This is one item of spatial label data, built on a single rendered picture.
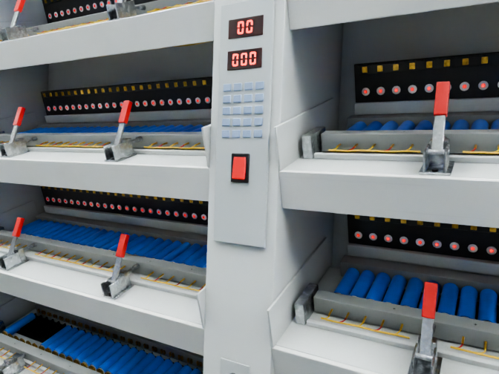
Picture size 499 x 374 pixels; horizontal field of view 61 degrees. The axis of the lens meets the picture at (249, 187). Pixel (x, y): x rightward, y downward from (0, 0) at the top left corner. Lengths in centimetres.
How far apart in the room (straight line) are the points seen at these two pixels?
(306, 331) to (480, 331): 18
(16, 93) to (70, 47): 35
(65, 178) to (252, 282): 36
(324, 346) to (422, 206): 19
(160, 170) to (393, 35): 38
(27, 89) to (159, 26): 53
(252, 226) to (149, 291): 24
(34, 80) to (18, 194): 26
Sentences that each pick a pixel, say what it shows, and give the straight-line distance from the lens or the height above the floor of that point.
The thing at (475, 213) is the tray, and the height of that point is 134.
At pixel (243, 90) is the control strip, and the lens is 50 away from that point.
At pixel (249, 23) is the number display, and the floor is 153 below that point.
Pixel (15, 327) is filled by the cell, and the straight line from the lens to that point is 106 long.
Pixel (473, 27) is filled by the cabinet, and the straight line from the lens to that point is 65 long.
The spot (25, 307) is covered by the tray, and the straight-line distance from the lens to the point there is 113.
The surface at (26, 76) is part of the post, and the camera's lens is 109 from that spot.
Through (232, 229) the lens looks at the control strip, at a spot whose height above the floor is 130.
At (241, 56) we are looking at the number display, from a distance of 51.
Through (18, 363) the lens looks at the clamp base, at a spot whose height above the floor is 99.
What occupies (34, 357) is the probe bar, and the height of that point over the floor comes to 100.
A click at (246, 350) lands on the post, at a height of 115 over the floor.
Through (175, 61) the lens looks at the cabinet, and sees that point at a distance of 84.
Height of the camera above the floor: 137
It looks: 3 degrees down
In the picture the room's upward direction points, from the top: 2 degrees clockwise
